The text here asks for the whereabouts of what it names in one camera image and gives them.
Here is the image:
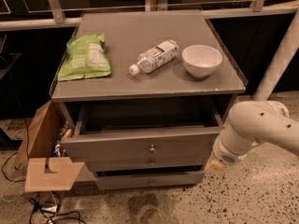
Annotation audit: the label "metal railing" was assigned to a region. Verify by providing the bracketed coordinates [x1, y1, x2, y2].
[0, 0, 299, 32]

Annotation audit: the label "grey top drawer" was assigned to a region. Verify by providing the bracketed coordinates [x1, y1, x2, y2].
[62, 112, 222, 162]

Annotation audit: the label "white cable on floor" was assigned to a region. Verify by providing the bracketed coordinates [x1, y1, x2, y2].
[0, 175, 27, 203]

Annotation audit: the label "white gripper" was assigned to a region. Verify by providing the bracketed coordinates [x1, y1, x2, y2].
[205, 135, 247, 172]

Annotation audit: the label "grey bottom drawer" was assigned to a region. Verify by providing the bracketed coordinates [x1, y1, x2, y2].
[95, 171, 205, 190]

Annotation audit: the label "snack items in box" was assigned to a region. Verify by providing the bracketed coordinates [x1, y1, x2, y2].
[52, 122, 73, 157]

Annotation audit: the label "grey middle drawer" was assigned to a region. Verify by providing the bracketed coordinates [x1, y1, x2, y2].
[85, 154, 209, 172]

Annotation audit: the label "grey drawer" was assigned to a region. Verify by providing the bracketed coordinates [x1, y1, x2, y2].
[62, 112, 222, 162]
[95, 171, 205, 190]
[85, 154, 209, 172]

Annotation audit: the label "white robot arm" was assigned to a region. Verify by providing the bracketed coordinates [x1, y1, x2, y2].
[205, 10, 299, 172]

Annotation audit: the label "brown cardboard box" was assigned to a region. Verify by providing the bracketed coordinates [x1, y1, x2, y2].
[13, 101, 84, 192]

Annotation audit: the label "clear plastic water bottle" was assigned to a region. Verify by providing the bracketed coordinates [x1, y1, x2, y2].
[129, 39, 178, 76]

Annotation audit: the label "green snack bag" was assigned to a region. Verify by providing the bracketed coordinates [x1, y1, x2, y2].
[58, 33, 111, 81]

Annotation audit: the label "black cables on floor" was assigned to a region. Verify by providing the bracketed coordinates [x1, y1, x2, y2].
[27, 191, 87, 224]

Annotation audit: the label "grey drawer cabinet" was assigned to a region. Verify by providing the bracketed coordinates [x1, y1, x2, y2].
[50, 10, 246, 182]

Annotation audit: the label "white bowl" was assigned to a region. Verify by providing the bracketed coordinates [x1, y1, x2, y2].
[182, 45, 223, 78]

